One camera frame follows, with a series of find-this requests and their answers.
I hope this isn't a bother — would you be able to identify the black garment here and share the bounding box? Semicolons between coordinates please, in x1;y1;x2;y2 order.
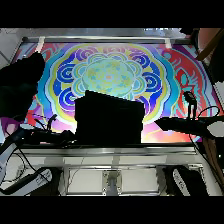
74;89;146;145

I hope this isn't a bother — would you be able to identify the silver frame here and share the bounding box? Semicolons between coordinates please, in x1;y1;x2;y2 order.
0;142;224;197

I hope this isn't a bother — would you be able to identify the black cable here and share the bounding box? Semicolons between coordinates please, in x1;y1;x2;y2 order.
6;146;38;184
196;105;222;121

